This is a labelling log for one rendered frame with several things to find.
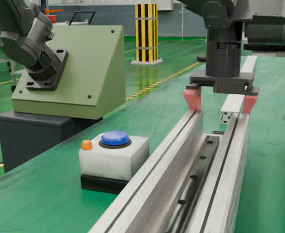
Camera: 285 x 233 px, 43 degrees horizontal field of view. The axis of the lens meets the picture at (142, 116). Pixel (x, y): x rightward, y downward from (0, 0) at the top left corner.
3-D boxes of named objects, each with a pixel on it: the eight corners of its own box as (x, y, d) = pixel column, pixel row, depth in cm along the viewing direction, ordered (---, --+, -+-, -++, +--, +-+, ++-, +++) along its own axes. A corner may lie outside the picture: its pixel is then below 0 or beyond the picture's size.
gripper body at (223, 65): (251, 90, 58) (255, 43, 56) (188, 87, 61) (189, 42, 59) (253, 82, 64) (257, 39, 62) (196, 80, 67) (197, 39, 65)
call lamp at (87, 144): (85, 145, 52) (84, 137, 52) (94, 146, 52) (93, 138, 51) (80, 149, 51) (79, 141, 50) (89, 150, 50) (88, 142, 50)
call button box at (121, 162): (104, 166, 59) (101, 130, 58) (160, 174, 56) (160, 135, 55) (80, 188, 52) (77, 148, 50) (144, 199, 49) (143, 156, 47)
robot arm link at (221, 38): (212, 4, 62) (203, 4, 57) (254, 3, 59) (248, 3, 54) (211, 45, 64) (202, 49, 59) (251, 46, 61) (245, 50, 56)
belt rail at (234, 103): (247, 62, 167) (247, 55, 166) (256, 62, 165) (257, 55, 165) (219, 123, 80) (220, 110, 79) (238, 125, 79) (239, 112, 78)
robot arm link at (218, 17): (211, -40, 55) (199, 2, 51) (294, -46, 50) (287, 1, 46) (221, 16, 64) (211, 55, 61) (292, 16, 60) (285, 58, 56)
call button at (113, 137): (108, 141, 55) (107, 128, 55) (133, 143, 54) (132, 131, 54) (97, 150, 52) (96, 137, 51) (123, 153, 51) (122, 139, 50)
